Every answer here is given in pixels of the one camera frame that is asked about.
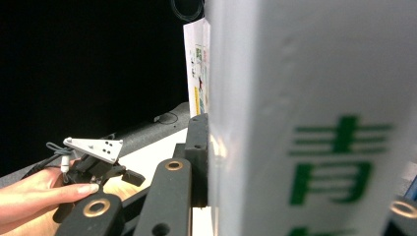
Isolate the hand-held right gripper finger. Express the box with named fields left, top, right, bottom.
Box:
left=185, top=112, right=209, bottom=208

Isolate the white magazine with picture grid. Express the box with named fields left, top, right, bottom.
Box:
left=182, top=0, right=417, bottom=236

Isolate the black curtain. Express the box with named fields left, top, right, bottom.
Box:
left=0, top=0, right=191, bottom=178

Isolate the white cable plug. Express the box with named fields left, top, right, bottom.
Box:
left=60, top=154, right=71, bottom=174

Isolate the left hand-held gripper cable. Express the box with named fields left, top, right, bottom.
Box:
left=21, top=141, right=73, bottom=181

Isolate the thin black floor cable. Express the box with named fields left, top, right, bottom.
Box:
left=152, top=111, right=180, bottom=126

